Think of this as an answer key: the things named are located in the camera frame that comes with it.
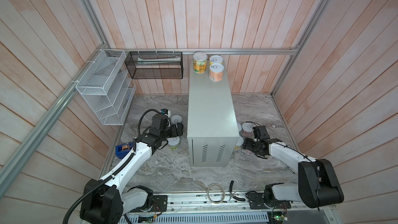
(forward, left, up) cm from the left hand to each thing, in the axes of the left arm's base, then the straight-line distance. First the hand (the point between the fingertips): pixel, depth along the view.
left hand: (176, 129), depth 83 cm
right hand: (-2, -44, -14) cm, 46 cm away
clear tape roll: (-30, -25, -15) cm, 41 cm away
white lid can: (+5, -43, -9) cm, 44 cm away
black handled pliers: (-29, -29, -15) cm, 43 cm away
